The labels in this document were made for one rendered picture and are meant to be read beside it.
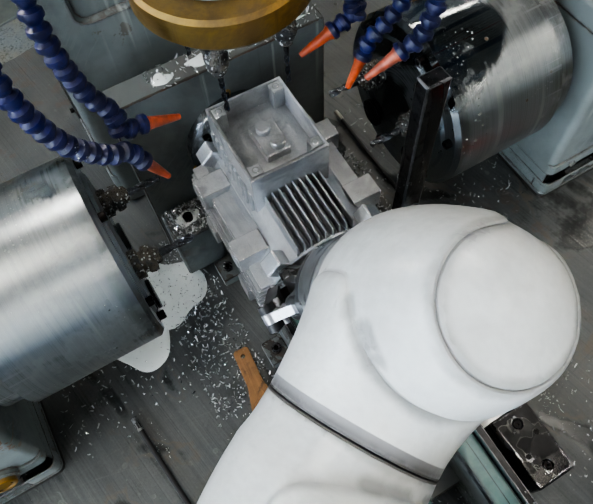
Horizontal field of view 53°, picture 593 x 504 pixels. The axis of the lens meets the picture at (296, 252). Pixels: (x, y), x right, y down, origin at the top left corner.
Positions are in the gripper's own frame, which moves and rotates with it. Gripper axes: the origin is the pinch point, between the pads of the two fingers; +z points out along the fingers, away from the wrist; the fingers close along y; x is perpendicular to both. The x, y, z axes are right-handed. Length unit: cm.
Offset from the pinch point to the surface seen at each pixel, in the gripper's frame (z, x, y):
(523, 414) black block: 9.6, 32.1, -20.9
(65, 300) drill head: 2.6, -9.4, 22.0
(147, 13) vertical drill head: -9.9, -28.1, 2.5
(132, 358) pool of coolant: 33.2, 2.8, 22.5
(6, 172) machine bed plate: 56, -36, 29
